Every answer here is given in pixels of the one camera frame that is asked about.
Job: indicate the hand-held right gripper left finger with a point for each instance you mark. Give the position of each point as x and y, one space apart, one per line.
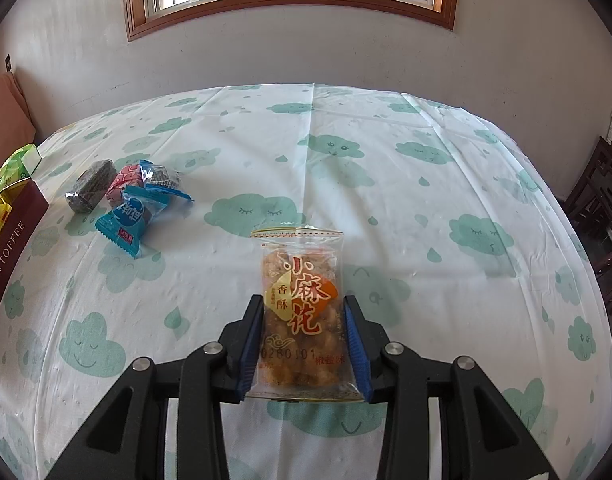
248 355

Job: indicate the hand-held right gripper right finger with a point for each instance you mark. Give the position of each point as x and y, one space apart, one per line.
358 355

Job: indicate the clear fried twist snack packet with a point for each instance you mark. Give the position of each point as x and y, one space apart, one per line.
298 310

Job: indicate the blue candy packet white print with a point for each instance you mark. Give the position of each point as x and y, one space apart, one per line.
128 220

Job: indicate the small blue-wrapped dark candy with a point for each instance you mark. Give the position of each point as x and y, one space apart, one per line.
158 175

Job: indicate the pink patterned candy packet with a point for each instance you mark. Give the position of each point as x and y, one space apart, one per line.
123 180

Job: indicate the dark sesame bar packet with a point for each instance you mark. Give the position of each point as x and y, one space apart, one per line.
88 187

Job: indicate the maroon tin box gold interior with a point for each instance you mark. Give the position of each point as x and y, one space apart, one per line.
11 245

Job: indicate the white cloud print tablecloth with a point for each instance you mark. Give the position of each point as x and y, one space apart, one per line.
435 260

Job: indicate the dark wooden chair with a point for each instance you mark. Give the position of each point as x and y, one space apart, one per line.
595 185

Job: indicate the green tissue pack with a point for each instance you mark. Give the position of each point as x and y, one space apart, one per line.
18 165

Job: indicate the wooden framed window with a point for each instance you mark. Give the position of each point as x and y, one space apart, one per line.
136 5

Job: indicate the dark wall switch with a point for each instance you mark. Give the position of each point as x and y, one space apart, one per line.
8 62

